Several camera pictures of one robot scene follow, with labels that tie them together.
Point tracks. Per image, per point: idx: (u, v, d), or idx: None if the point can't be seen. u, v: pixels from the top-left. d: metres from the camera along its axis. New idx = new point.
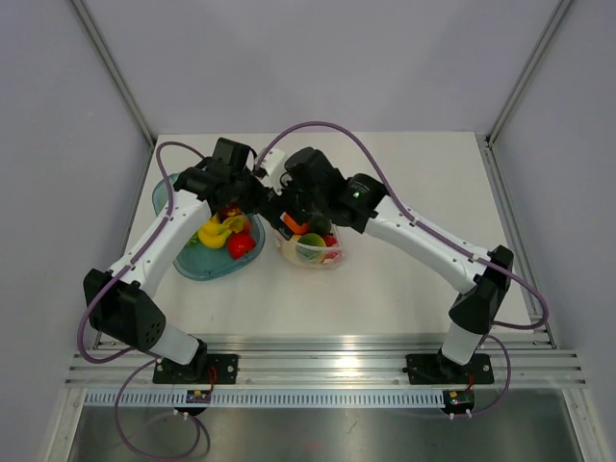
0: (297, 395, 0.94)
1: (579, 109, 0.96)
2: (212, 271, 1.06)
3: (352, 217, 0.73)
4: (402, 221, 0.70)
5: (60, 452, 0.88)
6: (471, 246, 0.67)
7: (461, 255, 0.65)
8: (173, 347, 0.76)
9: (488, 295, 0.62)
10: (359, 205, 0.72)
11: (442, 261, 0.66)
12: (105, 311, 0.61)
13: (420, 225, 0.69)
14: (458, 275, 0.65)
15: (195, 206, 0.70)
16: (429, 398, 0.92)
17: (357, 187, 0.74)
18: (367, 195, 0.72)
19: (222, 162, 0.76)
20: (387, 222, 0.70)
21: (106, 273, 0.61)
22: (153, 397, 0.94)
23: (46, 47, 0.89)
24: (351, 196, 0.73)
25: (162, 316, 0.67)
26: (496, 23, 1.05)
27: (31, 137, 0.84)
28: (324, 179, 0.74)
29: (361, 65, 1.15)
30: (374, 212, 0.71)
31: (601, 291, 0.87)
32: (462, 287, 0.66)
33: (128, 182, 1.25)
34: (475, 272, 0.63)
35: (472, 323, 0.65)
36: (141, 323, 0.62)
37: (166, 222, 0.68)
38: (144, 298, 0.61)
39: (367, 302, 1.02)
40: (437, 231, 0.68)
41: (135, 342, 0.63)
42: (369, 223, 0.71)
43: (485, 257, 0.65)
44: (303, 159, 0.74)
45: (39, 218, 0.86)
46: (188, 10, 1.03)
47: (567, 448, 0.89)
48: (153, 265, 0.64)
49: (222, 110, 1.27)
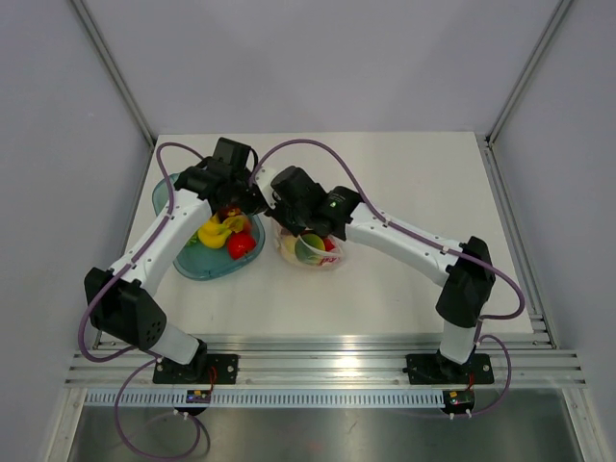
0: (297, 396, 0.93)
1: (578, 106, 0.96)
2: (212, 271, 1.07)
3: (333, 226, 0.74)
4: (376, 223, 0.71)
5: (60, 452, 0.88)
6: (443, 240, 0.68)
7: (433, 247, 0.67)
8: (173, 346, 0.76)
9: (464, 285, 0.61)
10: (338, 213, 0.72)
11: (415, 256, 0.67)
12: (106, 310, 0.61)
13: (392, 225, 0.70)
14: (432, 269, 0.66)
15: (195, 205, 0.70)
16: (429, 398, 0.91)
17: (335, 198, 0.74)
18: (345, 204, 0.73)
19: (222, 162, 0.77)
20: (361, 226, 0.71)
21: (106, 272, 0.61)
22: (153, 397, 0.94)
23: (47, 47, 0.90)
24: (329, 207, 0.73)
25: (164, 314, 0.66)
26: (494, 22, 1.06)
27: (32, 134, 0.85)
28: (306, 192, 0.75)
29: (359, 65, 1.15)
30: (349, 217, 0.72)
31: (601, 287, 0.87)
32: (440, 280, 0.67)
33: (129, 183, 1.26)
34: (448, 263, 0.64)
35: (455, 318, 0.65)
36: (142, 322, 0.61)
37: (166, 222, 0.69)
38: (144, 297, 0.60)
39: (366, 302, 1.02)
40: (409, 228, 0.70)
41: (136, 341, 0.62)
42: (346, 229, 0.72)
43: (456, 248, 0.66)
44: (286, 175, 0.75)
45: (39, 215, 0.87)
46: (188, 11, 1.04)
47: (567, 448, 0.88)
48: (154, 264, 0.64)
49: (223, 111, 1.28)
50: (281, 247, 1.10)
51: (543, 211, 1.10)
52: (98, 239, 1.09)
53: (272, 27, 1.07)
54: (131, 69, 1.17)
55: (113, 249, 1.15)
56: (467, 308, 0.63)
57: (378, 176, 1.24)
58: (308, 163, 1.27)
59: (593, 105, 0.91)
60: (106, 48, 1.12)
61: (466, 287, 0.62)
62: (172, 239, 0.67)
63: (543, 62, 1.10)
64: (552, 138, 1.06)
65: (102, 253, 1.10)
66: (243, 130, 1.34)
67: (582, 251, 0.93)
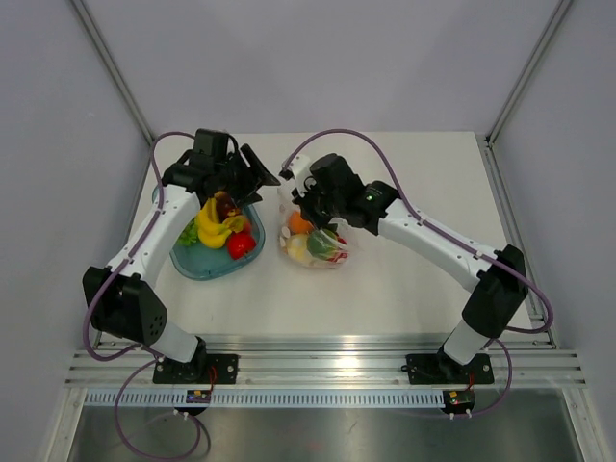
0: (297, 395, 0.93)
1: (578, 106, 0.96)
2: (212, 271, 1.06)
3: (367, 219, 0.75)
4: (410, 220, 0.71)
5: (60, 452, 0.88)
6: (477, 244, 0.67)
7: (466, 251, 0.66)
8: (174, 344, 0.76)
9: (494, 292, 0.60)
10: (373, 207, 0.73)
11: (447, 258, 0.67)
12: (106, 309, 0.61)
13: (426, 225, 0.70)
14: (463, 272, 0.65)
15: (185, 198, 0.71)
16: (429, 398, 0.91)
17: (372, 192, 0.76)
18: (381, 200, 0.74)
19: (204, 153, 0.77)
20: (396, 222, 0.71)
21: (104, 270, 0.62)
22: (153, 397, 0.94)
23: (47, 47, 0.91)
24: (366, 200, 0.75)
25: (163, 308, 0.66)
26: (494, 22, 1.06)
27: (32, 134, 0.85)
28: (344, 183, 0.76)
29: (359, 65, 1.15)
30: (385, 212, 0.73)
31: (601, 287, 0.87)
32: (469, 285, 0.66)
33: (129, 183, 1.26)
34: (479, 269, 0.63)
35: (481, 326, 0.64)
36: (145, 317, 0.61)
37: (158, 218, 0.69)
38: (146, 290, 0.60)
39: (367, 302, 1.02)
40: (444, 230, 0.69)
41: (141, 336, 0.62)
42: (380, 223, 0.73)
43: (490, 254, 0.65)
44: (325, 163, 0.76)
45: (39, 215, 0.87)
46: (188, 12, 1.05)
47: (567, 448, 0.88)
48: (151, 257, 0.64)
49: (223, 111, 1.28)
50: (288, 247, 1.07)
51: (543, 210, 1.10)
52: (98, 239, 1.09)
53: (272, 28, 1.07)
54: (131, 70, 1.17)
55: (112, 248, 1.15)
56: (495, 318, 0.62)
57: (378, 176, 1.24)
58: None
59: (593, 104, 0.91)
60: (106, 49, 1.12)
61: (495, 295, 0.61)
62: (166, 233, 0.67)
63: (543, 61, 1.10)
64: (552, 138, 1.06)
65: (102, 253, 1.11)
66: (243, 131, 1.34)
67: (583, 251, 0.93)
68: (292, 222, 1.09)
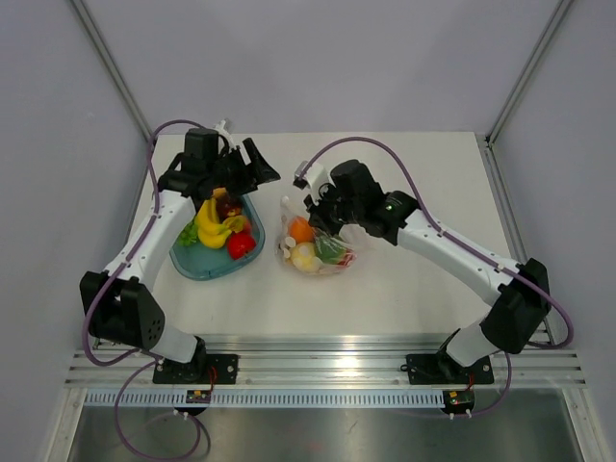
0: (297, 395, 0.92)
1: (578, 106, 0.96)
2: (212, 271, 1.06)
3: (386, 229, 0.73)
4: (430, 232, 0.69)
5: (60, 452, 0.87)
6: (499, 257, 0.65)
7: (486, 264, 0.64)
8: (173, 346, 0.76)
9: (515, 306, 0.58)
10: (393, 218, 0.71)
11: (467, 270, 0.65)
12: (104, 314, 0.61)
13: (447, 236, 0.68)
14: (484, 286, 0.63)
15: (182, 203, 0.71)
16: (429, 398, 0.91)
17: (393, 201, 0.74)
18: (400, 210, 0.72)
19: (194, 157, 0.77)
20: (415, 233, 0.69)
21: (101, 274, 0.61)
22: (153, 397, 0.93)
23: (46, 46, 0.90)
24: (385, 209, 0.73)
25: (161, 311, 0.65)
26: (494, 22, 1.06)
27: (31, 133, 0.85)
28: (365, 191, 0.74)
29: (359, 65, 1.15)
30: (404, 221, 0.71)
31: (601, 287, 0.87)
32: (489, 298, 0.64)
33: (128, 183, 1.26)
34: (500, 282, 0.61)
35: (500, 341, 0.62)
36: (144, 320, 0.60)
37: (154, 221, 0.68)
38: (144, 294, 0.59)
39: (366, 302, 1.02)
40: (464, 242, 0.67)
41: (139, 341, 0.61)
42: (399, 234, 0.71)
43: (512, 268, 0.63)
44: (346, 169, 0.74)
45: (38, 214, 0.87)
46: (188, 11, 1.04)
47: (567, 448, 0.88)
48: (148, 261, 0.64)
49: (223, 111, 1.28)
50: (294, 258, 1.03)
51: (543, 210, 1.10)
52: (98, 239, 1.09)
53: (272, 27, 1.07)
54: (131, 69, 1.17)
55: (112, 248, 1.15)
56: (515, 331, 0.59)
57: (378, 176, 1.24)
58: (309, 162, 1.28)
59: (593, 105, 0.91)
60: (106, 48, 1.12)
61: (517, 310, 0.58)
62: (162, 237, 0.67)
63: (543, 61, 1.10)
64: (552, 138, 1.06)
65: (102, 253, 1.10)
66: (243, 130, 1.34)
67: (583, 251, 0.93)
68: (293, 231, 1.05)
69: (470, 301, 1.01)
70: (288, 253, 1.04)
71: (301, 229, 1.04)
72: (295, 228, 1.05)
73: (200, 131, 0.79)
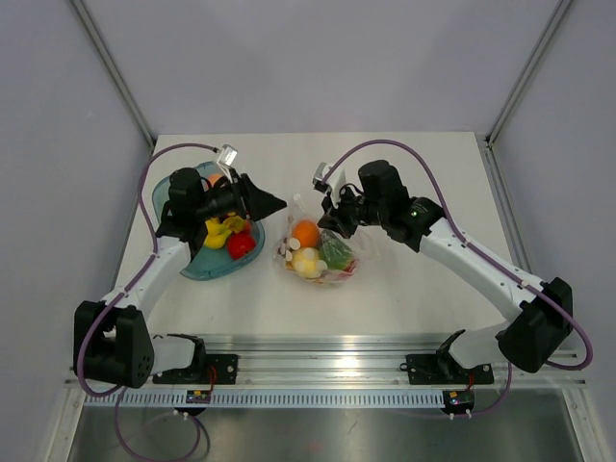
0: (297, 396, 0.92)
1: (578, 106, 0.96)
2: (212, 271, 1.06)
3: (409, 235, 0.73)
4: (454, 241, 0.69)
5: (60, 452, 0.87)
6: (523, 273, 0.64)
7: (509, 278, 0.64)
8: (171, 357, 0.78)
9: (536, 325, 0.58)
10: (417, 223, 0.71)
11: (489, 284, 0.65)
12: (94, 348, 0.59)
13: (471, 246, 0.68)
14: (504, 299, 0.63)
15: (181, 246, 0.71)
16: (429, 398, 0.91)
17: (418, 208, 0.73)
18: (425, 217, 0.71)
19: (185, 208, 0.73)
20: (439, 241, 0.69)
21: (98, 303, 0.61)
22: (152, 397, 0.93)
23: (46, 46, 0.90)
24: (410, 215, 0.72)
25: (152, 349, 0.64)
26: (495, 22, 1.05)
27: (32, 133, 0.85)
28: (392, 194, 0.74)
29: (359, 65, 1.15)
30: (428, 229, 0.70)
31: (601, 287, 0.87)
32: (508, 313, 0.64)
33: (128, 182, 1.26)
34: (523, 298, 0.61)
35: (516, 357, 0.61)
36: (137, 352, 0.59)
37: (152, 261, 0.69)
38: (141, 321, 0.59)
39: (366, 302, 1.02)
40: (488, 255, 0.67)
41: (127, 378, 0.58)
42: (422, 241, 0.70)
43: (536, 285, 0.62)
44: (376, 169, 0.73)
45: (38, 214, 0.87)
46: (188, 11, 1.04)
47: (567, 448, 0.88)
48: (146, 293, 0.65)
49: (223, 111, 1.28)
50: (296, 261, 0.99)
51: (543, 210, 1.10)
52: (97, 239, 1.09)
53: (272, 27, 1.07)
54: (131, 69, 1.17)
55: (112, 248, 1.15)
56: (533, 349, 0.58)
57: None
58: (309, 162, 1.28)
59: (593, 105, 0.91)
60: (106, 48, 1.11)
61: (538, 329, 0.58)
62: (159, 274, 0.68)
63: (543, 61, 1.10)
64: (552, 138, 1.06)
65: (102, 253, 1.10)
66: (243, 130, 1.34)
67: (583, 251, 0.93)
68: (296, 233, 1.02)
69: (470, 300, 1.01)
70: (291, 256, 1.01)
71: (307, 233, 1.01)
72: (300, 230, 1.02)
73: (185, 180, 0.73)
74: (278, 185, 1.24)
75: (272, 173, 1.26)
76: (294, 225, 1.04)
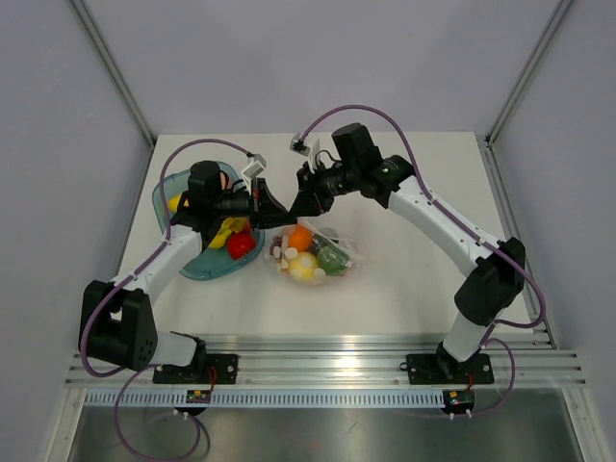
0: (297, 395, 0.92)
1: (578, 106, 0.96)
2: (212, 271, 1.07)
3: (379, 191, 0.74)
4: (421, 198, 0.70)
5: (60, 452, 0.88)
6: (482, 232, 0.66)
7: (469, 236, 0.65)
8: (172, 354, 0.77)
9: (488, 279, 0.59)
10: (387, 178, 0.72)
11: (450, 241, 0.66)
12: (99, 328, 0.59)
13: (436, 204, 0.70)
14: (464, 257, 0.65)
15: (192, 236, 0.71)
16: (429, 398, 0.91)
17: (389, 165, 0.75)
18: (397, 174, 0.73)
19: (205, 193, 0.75)
20: (405, 197, 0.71)
21: (107, 284, 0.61)
22: (153, 397, 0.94)
23: (46, 47, 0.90)
24: (381, 171, 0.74)
25: (155, 335, 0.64)
26: (494, 22, 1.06)
27: (32, 134, 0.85)
28: (363, 151, 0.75)
29: (359, 66, 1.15)
30: (397, 186, 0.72)
31: (600, 287, 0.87)
32: (466, 269, 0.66)
33: (127, 181, 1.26)
34: (478, 255, 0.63)
35: (469, 311, 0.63)
36: (140, 334, 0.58)
37: (164, 247, 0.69)
38: (147, 304, 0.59)
39: (364, 302, 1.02)
40: (450, 213, 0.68)
41: (129, 360, 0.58)
42: (391, 197, 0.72)
43: (493, 243, 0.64)
44: (346, 129, 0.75)
45: (38, 214, 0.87)
46: (188, 11, 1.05)
47: (568, 448, 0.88)
48: (154, 277, 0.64)
49: (223, 111, 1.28)
50: (292, 268, 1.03)
51: (543, 210, 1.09)
52: (98, 238, 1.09)
53: (272, 28, 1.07)
54: (131, 69, 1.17)
55: (112, 249, 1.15)
56: (487, 305, 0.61)
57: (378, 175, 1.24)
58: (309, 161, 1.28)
59: (593, 104, 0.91)
60: (106, 49, 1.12)
61: (490, 283, 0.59)
62: (171, 259, 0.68)
63: (543, 62, 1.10)
64: (552, 138, 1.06)
65: (102, 253, 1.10)
66: (242, 130, 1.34)
67: (583, 251, 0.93)
68: (294, 241, 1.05)
69: None
70: (286, 264, 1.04)
71: (298, 241, 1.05)
72: (296, 238, 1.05)
73: (204, 172, 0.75)
74: (277, 185, 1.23)
75: (271, 173, 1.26)
76: (289, 233, 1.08)
